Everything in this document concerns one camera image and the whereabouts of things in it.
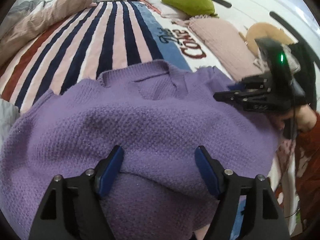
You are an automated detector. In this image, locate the red sleeve forearm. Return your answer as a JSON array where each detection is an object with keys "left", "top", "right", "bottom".
[{"left": 292, "top": 111, "right": 319, "bottom": 239}]

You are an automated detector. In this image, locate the purple knitted cardigan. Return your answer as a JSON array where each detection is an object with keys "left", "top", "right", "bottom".
[{"left": 1, "top": 60, "right": 280, "bottom": 239}]

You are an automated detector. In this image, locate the black garment on bed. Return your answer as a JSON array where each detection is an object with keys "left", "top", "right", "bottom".
[{"left": 289, "top": 42, "right": 317, "bottom": 110}]

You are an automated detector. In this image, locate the beige crumpled garment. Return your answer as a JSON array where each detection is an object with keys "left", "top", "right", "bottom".
[{"left": 253, "top": 44, "right": 301, "bottom": 74}]

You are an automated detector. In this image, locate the grey shirt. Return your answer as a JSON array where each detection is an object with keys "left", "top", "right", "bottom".
[{"left": 0, "top": 99, "right": 20, "bottom": 146}]

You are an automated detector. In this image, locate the striped bed blanket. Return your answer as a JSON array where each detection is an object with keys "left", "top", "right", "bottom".
[{"left": 1, "top": 2, "right": 233, "bottom": 112}]

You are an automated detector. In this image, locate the white pillow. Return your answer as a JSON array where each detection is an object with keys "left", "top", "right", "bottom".
[{"left": 139, "top": 0, "right": 190, "bottom": 21}]

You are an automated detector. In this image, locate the pink grey duvet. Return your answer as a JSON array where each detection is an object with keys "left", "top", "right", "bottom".
[{"left": 1, "top": 0, "right": 93, "bottom": 68}]

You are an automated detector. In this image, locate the person right hand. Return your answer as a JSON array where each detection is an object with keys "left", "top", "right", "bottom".
[{"left": 269, "top": 105, "right": 317, "bottom": 132}]

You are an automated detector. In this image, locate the white bed headboard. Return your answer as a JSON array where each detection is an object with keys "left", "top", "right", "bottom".
[{"left": 213, "top": 0, "right": 319, "bottom": 64}]

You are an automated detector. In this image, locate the pink ribbed pillow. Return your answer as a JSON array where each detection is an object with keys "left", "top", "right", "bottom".
[{"left": 188, "top": 18, "right": 263, "bottom": 81}]

